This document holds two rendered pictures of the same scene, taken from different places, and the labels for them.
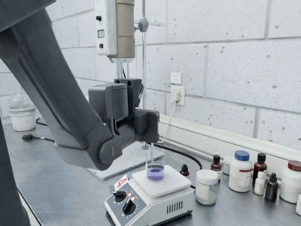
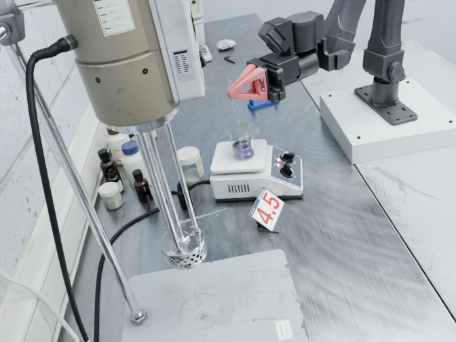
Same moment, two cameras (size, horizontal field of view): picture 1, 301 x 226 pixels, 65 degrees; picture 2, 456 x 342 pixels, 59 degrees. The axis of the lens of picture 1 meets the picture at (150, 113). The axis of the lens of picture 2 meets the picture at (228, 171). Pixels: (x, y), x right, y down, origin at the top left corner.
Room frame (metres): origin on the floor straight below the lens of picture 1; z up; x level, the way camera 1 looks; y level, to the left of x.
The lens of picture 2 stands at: (1.16, 0.47, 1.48)
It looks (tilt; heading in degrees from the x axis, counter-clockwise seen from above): 35 degrees down; 222
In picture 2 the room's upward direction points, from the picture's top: 11 degrees counter-clockwise
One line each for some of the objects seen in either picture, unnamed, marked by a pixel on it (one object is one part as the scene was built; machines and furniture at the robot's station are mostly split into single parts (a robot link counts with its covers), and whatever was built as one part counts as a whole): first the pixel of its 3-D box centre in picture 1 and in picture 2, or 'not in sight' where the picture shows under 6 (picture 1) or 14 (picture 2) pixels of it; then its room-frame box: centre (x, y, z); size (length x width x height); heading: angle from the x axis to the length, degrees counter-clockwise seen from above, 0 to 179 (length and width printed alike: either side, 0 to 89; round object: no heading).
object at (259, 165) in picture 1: (260, 168); (108, 166); (0.70, -0.35, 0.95); 0.04 x 0.04 x 0.10
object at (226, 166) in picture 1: (230, 165); (110, 196); (0.77, -0.28, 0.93); 0.05 x 0.05 x 0.05
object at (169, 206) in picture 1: (152, 197); (253, 170); (0.56, 0.00, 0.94); 0.22 x 0.13 x 0.08; 119
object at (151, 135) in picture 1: (131, 128); (277, 74); (0.48, 0.04, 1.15); 0.10 x 0.07 x 0.07; 65
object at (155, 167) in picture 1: (156, 164); (241, 142); (0.57, -0.01, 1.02); 0.06 x 0.05 x 0.08; 132
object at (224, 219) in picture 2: not in sight; (222, 217); (0.70, 0.00, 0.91); 0.06 x 0.06 x 0.02
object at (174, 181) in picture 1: (161, 179); (239, 155); (0.57, -0.03, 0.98); 0.12 x 0.12 x 0.01; 29
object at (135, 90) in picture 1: (131, 102); (274, 48); (0.49, 0.04, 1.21); 0.07 x 0.06 x 0.11; 65
